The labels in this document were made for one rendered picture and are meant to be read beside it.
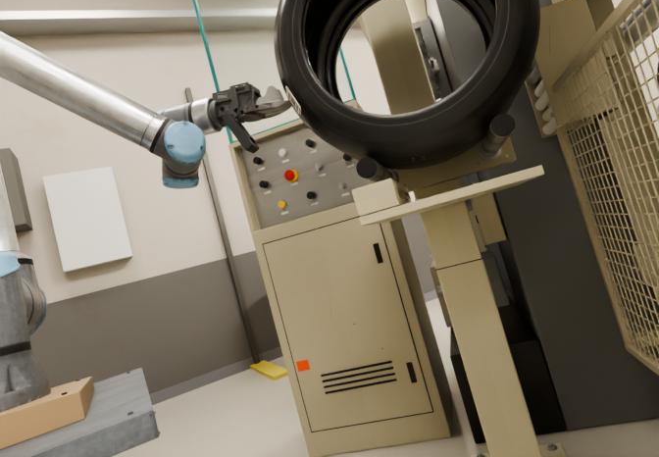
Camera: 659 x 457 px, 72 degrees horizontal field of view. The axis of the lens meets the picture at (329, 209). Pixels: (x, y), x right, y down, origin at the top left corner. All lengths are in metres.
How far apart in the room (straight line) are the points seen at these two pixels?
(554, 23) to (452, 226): 0.57
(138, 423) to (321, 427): 1.21
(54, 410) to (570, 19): 1.36
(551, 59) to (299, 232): 1.03
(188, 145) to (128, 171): 2.80
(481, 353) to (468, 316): 0.11
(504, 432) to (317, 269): 0.82
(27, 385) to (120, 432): 0.25
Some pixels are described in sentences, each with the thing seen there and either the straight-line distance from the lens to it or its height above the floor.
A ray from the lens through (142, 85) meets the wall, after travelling 4.10.
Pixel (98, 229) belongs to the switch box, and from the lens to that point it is 3.64.
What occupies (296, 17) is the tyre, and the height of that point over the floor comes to 1.26.
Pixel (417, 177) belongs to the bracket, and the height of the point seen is 0.88.
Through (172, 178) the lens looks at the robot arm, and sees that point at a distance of 1.18.
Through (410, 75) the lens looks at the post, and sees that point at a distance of 1.36.
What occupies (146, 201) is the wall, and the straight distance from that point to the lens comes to 3.80.
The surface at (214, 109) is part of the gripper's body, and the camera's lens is 1.19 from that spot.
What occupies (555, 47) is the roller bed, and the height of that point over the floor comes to 1.09.
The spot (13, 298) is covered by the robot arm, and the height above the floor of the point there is 0.82.
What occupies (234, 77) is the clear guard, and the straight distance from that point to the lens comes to 1.97.
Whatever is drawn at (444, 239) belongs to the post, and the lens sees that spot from 1.30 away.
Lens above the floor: 0.76
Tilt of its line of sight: 5 degrees up
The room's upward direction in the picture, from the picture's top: 15 degrees counter-clockwise
